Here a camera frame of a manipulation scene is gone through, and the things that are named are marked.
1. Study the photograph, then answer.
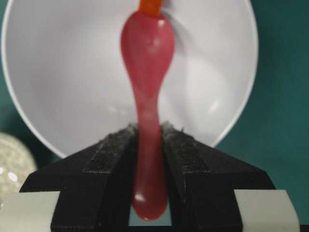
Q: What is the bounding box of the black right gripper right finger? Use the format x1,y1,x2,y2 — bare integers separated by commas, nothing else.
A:
162,122,299,232

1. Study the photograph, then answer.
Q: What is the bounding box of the small orange-red cube block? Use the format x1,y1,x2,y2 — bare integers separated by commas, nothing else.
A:
138,0,163,16

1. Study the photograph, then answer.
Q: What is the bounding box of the white round bowl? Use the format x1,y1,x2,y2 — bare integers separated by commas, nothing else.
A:
1,0,258,157

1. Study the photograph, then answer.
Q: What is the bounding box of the red plastic spoon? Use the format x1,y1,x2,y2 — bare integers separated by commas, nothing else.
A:
121,12,175,221

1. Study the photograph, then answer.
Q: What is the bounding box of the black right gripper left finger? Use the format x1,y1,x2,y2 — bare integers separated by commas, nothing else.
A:
0,125,138,232

